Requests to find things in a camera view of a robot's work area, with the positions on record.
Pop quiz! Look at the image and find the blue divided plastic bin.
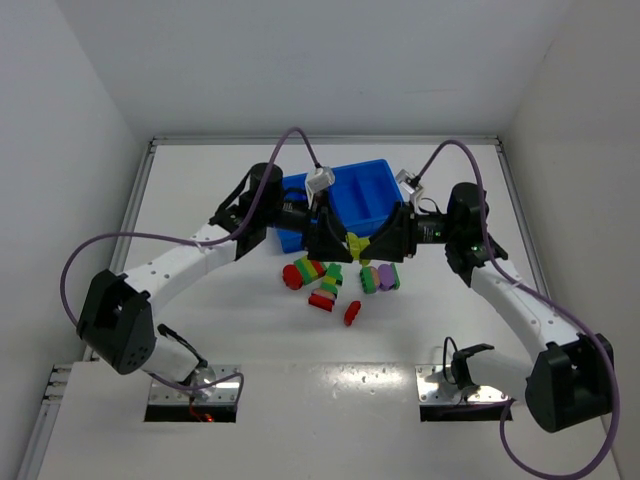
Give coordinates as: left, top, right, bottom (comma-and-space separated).
269, 158, 406, 254

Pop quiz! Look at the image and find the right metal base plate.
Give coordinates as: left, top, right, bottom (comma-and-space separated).
415, 364, 509, 406

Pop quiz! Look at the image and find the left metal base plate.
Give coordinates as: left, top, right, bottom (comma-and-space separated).
148, 364, 244, 407

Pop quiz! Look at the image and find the metal base plate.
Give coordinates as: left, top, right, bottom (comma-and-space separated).
415, 364, 509, 406
148, 364, 244, 407

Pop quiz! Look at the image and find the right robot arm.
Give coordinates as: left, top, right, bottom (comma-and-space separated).
360, 180, 619, 433

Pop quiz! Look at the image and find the red lego brick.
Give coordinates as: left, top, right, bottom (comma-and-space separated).
343, 301, 362, 327

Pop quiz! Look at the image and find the red green striped lego stack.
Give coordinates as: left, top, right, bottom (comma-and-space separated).
282, 256, 327, 290

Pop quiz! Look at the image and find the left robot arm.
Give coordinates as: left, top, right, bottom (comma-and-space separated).
76, 163, 353, 390

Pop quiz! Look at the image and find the purple green lego stack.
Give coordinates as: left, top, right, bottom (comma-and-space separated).
359, 263, 401, 294

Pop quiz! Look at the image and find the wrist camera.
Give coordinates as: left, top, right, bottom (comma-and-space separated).
395, 169, 424, 206
305, 167, 335, 196

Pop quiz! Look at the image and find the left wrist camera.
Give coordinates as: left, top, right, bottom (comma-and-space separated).
305, 167, 335, 196

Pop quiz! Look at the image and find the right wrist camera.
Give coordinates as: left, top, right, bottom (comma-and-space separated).
395, 169, 424, 206

